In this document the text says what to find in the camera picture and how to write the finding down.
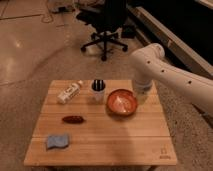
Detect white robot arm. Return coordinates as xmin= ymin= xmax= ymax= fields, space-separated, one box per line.
xmin=130 ymin=43 xmax=213 ymax=115

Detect orange bowl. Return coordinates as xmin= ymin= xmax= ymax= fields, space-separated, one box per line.
xmin=106 ymin=89 xmax=138 ymax=116

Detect white cup with black items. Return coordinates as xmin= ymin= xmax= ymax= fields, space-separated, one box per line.
xmin=91 ymin=79 xmax=106 ymax=102

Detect black box on floor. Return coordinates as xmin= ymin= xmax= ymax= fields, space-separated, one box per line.
xmin=121 ymin=25 xmax=136 ymax=38

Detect white plastic bottle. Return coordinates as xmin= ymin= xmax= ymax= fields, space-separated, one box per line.
xmin=57 ymin=80 xmax=83 ymax=104

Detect wooden table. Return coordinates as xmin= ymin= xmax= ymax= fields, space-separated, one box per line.
xmin=24 ymin=80 xmax=177 ymax=166

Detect black office chair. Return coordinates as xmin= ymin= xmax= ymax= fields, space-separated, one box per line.
xmin=76 ymin=0 xmax=128 ymax=61

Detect blue folded cloth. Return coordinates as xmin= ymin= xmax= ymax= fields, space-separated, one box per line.
xmin=46 ymin=134 xmax=69 ymax=149

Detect white device on floor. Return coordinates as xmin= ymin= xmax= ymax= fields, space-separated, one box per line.
xmin=47 ymin=0 xmax=74 ymax=13

